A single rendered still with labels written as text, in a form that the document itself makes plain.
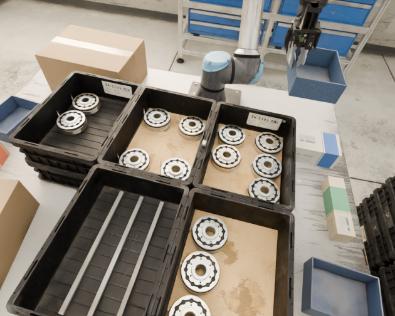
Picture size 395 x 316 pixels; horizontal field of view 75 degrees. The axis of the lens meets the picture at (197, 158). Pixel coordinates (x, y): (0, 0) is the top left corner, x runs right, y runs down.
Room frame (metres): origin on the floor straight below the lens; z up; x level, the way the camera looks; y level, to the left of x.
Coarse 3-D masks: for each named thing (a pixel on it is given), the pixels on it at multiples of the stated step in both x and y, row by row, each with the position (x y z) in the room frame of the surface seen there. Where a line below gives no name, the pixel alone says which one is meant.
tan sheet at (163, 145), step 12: (180, 120) 0.76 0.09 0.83; (204, 120) 0.78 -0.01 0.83; (144, 132) 0.68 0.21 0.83; (156, 132) 0.68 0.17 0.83; (168, 132) 0.69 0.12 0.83; (132, 144) 0.61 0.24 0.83; (144, 144) 0.62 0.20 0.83; (156, 144) 0.62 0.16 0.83; (168, 144) 0.63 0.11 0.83; (180, 144) 0.63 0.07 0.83; (192, 144) 0.64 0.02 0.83; (156, 156) 0.57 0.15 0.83; (168, 156) 0.57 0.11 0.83; (180, 156) 0.58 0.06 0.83; (192, 156) 0.58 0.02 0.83; (156, 168) 0.51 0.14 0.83
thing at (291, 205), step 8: (216, 104) 0.77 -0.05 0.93; (224, 104) 0.77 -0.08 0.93; (232, 104) 0.78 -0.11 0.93; (216, 112) 0.74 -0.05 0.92; (256, 112) 0.75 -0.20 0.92; (264, 112) 0.75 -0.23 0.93; (272, 112) 0.75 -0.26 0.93; (296, 120) 0.72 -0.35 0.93; (208, 136) 0.60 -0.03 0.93; (208, 144) 0.56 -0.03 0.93; (200, 160) 0.50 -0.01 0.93; (200, 168) 0.46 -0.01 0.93; (192, 184) 0.40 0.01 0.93; (200, 184) 0.40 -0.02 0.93; (216, 192) 0.38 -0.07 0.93; (224, 192) 0.39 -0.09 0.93; (232, 192) 0.39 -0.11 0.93; (248, 200) 0.37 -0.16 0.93; (256, 200) 0.37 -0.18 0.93; (264, 200) 0.37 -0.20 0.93; (280, 208) 0.35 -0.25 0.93; (288, 208) 0.36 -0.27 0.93
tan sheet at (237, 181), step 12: (252, 132) 0.74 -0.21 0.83; (216, 144) 0.65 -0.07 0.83; (252, 144) 0.67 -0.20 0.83; (252, 156) 0.61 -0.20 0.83; (276, 156) 0.63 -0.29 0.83; (240, 168) 0.55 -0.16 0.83; (204, 180) 0.49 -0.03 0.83; (216, 180) 0.49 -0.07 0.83; (228, 180) 0.50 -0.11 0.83; (240, 180) 0.50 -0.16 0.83; (252, 180) 0.51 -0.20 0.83; (276, 180) 0.52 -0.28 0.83; (240, 192) 0.45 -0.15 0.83; (264, 192) 0.46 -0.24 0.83
